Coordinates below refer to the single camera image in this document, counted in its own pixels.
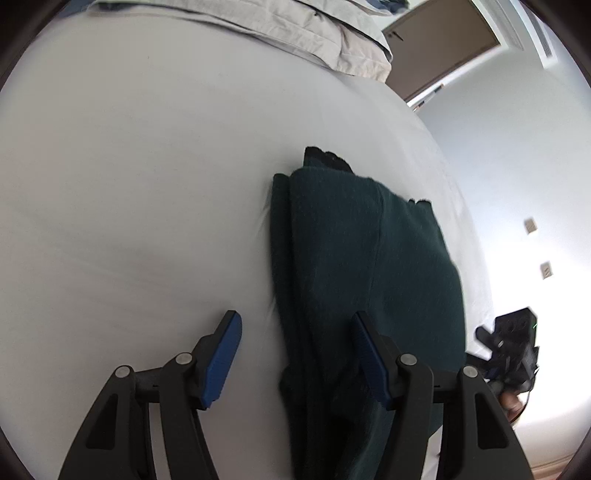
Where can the dark green sweater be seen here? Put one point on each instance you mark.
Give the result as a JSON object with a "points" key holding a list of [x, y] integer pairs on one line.
{"points": [[360, 254]]}

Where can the wall socket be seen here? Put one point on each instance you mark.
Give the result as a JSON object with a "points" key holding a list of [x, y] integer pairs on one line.
{"points": [[546, 270], [530, 225]]}

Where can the white bed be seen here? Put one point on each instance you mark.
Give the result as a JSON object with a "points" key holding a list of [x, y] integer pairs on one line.
{"points": [[138, 184]]}

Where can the white air vent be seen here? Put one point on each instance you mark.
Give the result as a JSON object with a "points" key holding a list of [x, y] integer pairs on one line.
{"points": [[545, 39]]}

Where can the person's right hand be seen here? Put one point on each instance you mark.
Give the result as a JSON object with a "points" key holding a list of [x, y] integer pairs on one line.
{"points": [[512, 404]]}

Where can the striped folded duvet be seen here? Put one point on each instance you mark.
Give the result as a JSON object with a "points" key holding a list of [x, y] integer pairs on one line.
{"points": [[392, 4]]}

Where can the brown wooden door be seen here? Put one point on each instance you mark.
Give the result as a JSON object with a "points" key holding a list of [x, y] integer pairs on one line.
{"points": [[438, 46]]}

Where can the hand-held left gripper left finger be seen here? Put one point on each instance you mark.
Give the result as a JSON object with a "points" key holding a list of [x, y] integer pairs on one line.
{"points": [[221, 364]]}

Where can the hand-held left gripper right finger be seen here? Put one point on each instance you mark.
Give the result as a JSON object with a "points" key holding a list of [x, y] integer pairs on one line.
{"points": [[371, 364]]}

